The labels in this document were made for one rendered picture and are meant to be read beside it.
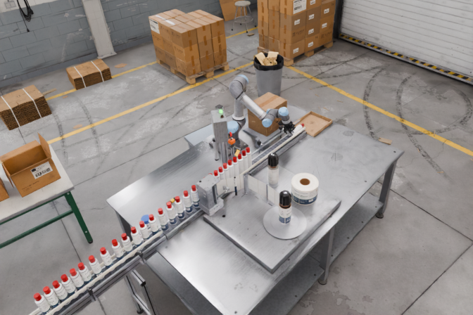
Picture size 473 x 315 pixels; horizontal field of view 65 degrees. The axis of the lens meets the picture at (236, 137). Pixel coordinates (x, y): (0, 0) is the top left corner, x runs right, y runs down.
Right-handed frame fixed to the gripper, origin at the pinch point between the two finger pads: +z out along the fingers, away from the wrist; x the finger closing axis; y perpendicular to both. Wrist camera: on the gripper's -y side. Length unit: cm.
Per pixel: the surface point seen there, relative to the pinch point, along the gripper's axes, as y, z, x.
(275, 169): 32, -33, -50
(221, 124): -1, -76, -56
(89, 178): -203, 44, -150
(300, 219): 67, -22, -69
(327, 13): -188, 139, 316
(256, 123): -31.7, -6.0, -8.1
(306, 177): 53, -25, -40
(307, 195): 63, -25, -52
